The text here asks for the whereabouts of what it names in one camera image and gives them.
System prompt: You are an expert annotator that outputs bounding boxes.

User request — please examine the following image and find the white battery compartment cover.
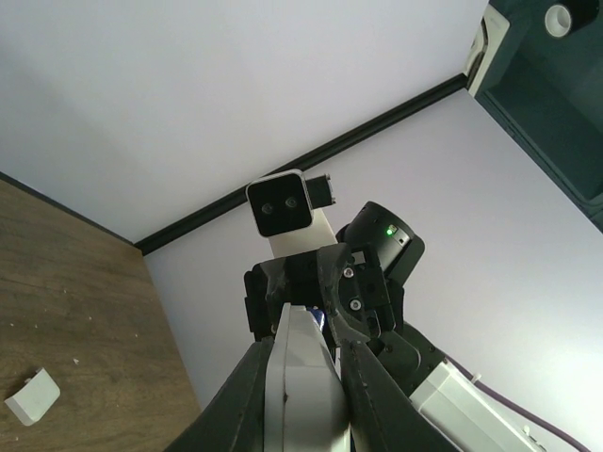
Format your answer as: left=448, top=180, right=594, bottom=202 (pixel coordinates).
left=4, top=368, right=61, bottom=427

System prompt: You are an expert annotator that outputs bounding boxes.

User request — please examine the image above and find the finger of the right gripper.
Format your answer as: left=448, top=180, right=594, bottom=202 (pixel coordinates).
left=317, top=244, right=370, bottom=348
left=257, top=257, right=291, bottom=335

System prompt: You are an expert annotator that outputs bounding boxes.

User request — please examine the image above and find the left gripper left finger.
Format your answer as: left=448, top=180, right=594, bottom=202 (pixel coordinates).
left=166, top=337, right=274, bottom=452

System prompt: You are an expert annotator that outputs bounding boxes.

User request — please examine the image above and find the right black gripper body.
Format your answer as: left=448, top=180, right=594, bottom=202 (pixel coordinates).
left=244, top=245, right=397, bottom=344

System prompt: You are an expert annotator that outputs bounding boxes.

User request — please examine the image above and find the purple battery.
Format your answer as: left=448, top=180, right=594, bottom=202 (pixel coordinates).
left=306, top=307, right=326, bottom=334

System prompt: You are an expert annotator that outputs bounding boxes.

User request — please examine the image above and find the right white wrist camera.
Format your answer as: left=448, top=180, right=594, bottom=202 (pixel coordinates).
left=245, top=169, right=336, bottom=258

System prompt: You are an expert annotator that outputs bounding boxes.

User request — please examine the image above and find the white remote control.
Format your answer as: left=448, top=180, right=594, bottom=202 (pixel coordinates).
left=263, top=303, right=351, bottom=452

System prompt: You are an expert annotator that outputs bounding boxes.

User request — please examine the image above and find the black aluminium frame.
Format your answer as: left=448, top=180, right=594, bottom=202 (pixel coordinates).
left=0, top=73, right=470, bottom=258

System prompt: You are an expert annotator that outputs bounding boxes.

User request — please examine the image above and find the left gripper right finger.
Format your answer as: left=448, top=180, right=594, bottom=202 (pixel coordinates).
left=341, top=341, right=458, bottom=452

